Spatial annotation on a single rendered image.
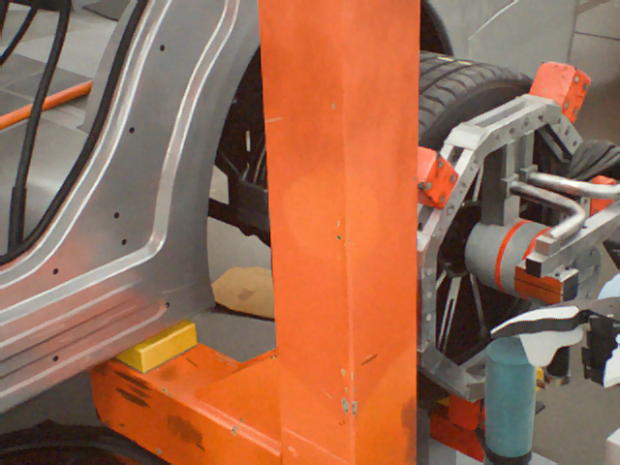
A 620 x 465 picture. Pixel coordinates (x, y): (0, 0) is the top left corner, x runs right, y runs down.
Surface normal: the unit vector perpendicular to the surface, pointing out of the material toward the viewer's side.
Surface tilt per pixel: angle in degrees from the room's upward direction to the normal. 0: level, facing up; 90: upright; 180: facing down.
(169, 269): 90
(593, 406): 0
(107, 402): 90
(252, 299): 2
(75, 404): 0
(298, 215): 90
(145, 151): 90
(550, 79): 55
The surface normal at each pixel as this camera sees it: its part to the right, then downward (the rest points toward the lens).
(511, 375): -0.19, 0.40
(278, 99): -0.68, 0.34
